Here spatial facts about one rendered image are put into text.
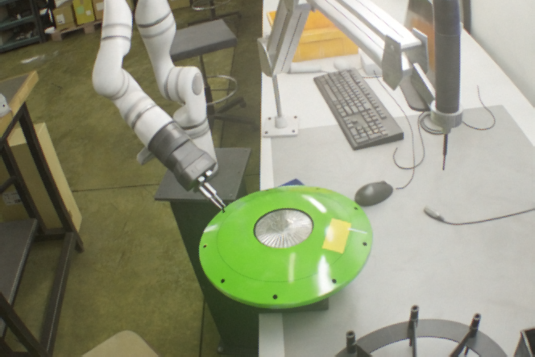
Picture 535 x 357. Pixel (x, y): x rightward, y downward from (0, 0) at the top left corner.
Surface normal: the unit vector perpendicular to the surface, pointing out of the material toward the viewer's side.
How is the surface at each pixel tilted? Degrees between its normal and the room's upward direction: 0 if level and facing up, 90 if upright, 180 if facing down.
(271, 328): 0
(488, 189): 0
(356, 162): 0
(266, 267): 14
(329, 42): 94
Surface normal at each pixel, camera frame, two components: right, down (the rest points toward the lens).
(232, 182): -0.13, -0.83
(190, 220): -0.15, 0.56
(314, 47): 0.12, 0.59
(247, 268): -0.29, -0.64
